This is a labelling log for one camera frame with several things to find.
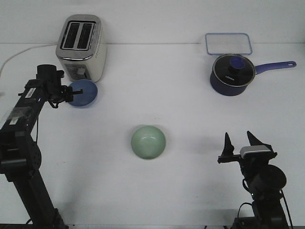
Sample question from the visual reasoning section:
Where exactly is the glass pot lid blue knob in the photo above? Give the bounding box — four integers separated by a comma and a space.
212, 54, 255, 87

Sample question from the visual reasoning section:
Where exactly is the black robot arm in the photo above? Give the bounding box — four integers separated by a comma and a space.
0, 64, 83, 229
217, 131, 293, 229

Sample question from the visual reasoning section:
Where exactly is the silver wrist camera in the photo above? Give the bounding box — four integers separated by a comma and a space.
240, 145, 272, 159

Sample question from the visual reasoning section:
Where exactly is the green bowl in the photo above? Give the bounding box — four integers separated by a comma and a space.
131, 125, 166, 160

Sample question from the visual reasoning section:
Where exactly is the silver cream two-slot toaster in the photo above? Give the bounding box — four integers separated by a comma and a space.
56, 14, 107, 82

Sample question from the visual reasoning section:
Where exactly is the clear container blue rim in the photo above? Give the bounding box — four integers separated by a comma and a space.
205, 33, 253, 55

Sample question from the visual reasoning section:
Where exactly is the blue bowl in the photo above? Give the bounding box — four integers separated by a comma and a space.
69, 79, 98, 107

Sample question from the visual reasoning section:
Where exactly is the blue saucepan with handle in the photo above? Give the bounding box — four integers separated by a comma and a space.
210, 61, 297, 96

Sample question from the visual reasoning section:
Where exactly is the white toaster power cable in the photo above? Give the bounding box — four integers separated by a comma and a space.
0, 43, 59, 77

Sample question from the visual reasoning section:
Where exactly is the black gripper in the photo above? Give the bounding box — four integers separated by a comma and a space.
47, 85, 83, 104
217, 131, 277, 180

